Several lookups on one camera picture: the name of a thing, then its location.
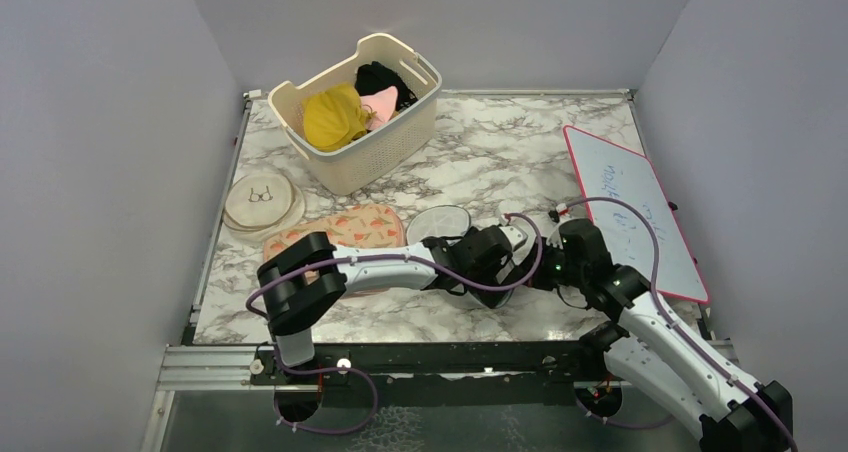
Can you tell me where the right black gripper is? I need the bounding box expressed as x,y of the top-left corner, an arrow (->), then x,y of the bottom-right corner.
516,235 -> 587,291

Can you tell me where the white mesh cylindrical laundry bag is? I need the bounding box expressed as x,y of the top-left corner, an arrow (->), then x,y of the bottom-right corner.
406,205 -> 512,309

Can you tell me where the yellow bra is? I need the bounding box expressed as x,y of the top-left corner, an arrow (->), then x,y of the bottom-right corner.
302,82 -> 368,153

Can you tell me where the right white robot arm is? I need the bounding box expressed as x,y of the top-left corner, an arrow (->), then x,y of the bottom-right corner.
523,219 -> 797,451

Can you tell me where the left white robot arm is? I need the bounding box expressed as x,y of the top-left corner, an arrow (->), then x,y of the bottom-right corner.
247,225 -> 529,383

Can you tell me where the floral peach mesh laundry bag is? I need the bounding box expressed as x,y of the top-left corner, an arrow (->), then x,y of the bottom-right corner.
263,204 -> 406,262

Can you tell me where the cream perforated laundry basket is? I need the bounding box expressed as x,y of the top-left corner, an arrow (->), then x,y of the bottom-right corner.
268,33 -> 443,195

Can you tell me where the round beige bra wash bag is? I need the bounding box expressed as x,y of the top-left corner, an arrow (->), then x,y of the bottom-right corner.
222,171 -> 306,243

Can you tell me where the pink framed whiteboard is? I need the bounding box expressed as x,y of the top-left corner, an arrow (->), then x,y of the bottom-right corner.
563,126 -> 710,304

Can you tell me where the pink garment in basket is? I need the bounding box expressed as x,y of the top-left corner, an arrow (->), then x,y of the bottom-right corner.
360,86 -> 399,132

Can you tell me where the black garment in basket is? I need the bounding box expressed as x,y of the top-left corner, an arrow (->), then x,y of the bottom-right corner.
354,61 -> 418,112

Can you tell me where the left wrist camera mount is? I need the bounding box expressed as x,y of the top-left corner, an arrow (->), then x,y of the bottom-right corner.
498,216 -> 528,252

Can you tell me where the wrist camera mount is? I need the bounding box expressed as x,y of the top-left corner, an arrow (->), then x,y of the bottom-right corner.
498,216 -> 528,252
548,203 -> 577,238

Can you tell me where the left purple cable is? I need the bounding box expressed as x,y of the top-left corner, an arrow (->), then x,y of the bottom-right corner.
245,212 -> 545,321

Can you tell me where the purple cable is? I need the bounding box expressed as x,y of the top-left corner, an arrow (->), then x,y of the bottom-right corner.
245,212 -> 545,321
563,197 -> 798,452

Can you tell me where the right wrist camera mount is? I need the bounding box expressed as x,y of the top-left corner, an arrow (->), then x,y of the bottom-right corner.
548,203 -> 577,238

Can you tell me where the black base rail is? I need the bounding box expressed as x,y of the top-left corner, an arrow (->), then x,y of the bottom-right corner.
248,340 -> 623,416

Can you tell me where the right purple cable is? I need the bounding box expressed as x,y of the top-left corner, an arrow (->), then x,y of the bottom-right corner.
563,197 -> 798,452

